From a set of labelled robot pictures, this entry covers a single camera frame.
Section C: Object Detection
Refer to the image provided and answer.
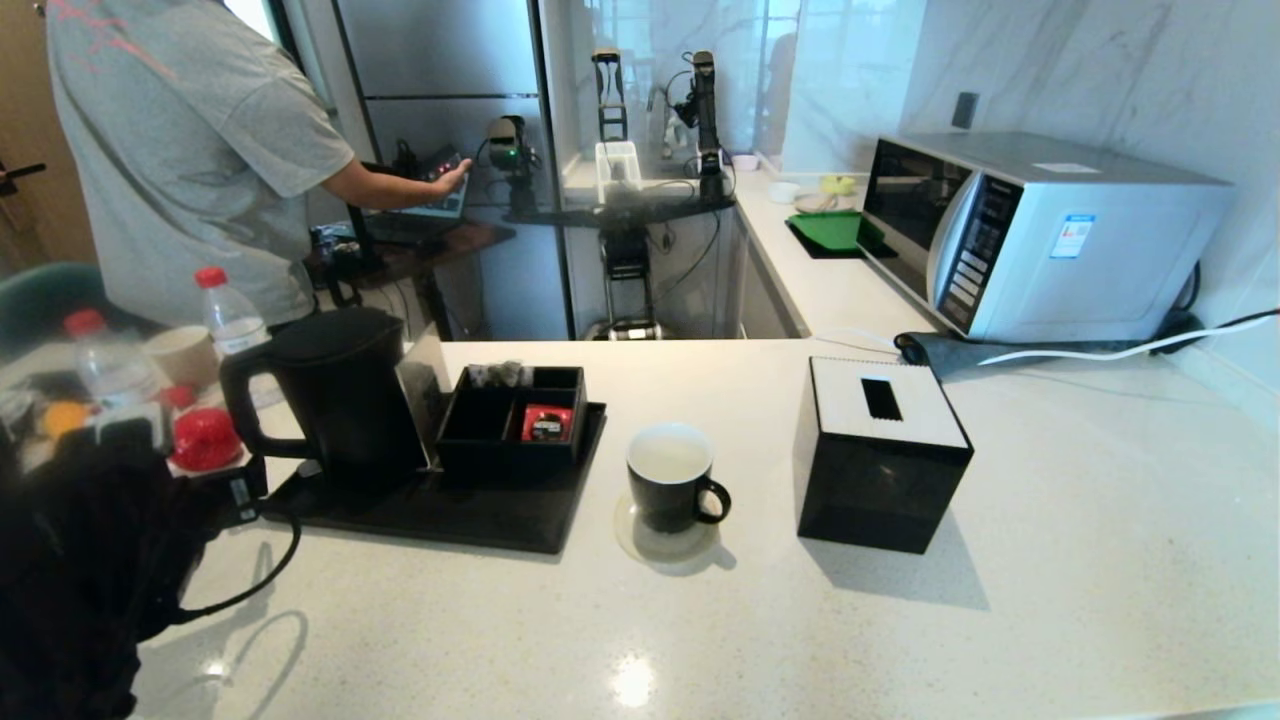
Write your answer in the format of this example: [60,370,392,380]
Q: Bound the black electric kettle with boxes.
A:
[218,307,433,489]

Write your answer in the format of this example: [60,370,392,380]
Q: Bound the grey tea bag packets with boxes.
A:
[468,361,536,389]

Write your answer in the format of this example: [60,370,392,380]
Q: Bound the red foil ball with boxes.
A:
[170,407,244,473]

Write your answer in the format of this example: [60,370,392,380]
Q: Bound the brown paper cup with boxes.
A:
[145,326,221,391]

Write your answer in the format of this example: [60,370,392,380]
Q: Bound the clear water bottle red cap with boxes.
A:
[194,267,276,361]
[63,309,166,426]

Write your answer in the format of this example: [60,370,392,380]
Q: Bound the black serving tray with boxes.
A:
[259,402,608,555]

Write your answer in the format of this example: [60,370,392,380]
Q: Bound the clear acrylic sign stand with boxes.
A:
[396,325,456,471]

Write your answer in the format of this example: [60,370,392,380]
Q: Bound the black compartment organizer box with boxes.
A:
[437,366,589,488]

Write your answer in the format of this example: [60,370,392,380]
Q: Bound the green chair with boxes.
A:
[0,263,116,346]

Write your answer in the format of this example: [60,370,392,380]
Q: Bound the red coffee sachet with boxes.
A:
[521,404,574,443]

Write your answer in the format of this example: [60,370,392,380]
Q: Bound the black laptop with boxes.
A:
[362,175,469,248]

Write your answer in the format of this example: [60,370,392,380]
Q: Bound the brown wooden desk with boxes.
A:
[305,222,518,291]

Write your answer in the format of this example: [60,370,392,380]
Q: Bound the person in grey t-shirt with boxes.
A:
[45,0,473,326]

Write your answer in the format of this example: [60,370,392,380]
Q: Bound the round white coaster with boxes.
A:
[614,495,722,565]

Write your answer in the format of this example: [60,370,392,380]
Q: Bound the black mug white inside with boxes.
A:
[627,423,732,534]

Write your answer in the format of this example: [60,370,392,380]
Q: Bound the silver refrigerator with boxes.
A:
[335,0,576,341]

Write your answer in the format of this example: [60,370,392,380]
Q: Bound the clear plastic rack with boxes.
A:
[596,142,643,206]

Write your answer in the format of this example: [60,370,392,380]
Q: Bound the black tissue box white lid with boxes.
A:
[792,357,974,555]

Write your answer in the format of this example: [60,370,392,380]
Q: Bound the green tray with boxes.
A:
[786,211,886,261]

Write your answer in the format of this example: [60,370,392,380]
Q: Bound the dark grey folded cloth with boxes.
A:
[893,332,1181,383]

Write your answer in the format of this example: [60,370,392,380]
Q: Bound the silver microwave oven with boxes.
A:
[861,132,1233,345]

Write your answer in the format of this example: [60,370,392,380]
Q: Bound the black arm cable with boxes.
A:
[180,515,303,623]

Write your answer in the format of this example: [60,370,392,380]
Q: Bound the grey camera head green light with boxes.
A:
[487,115,541,216]

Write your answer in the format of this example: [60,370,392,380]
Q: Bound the black upright frame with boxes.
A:
[592,48,629,144]

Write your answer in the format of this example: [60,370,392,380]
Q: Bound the white power cable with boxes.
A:
[977,313,1280,367]

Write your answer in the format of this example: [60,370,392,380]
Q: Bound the black power cable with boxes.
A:
[1150,262,1280,346]

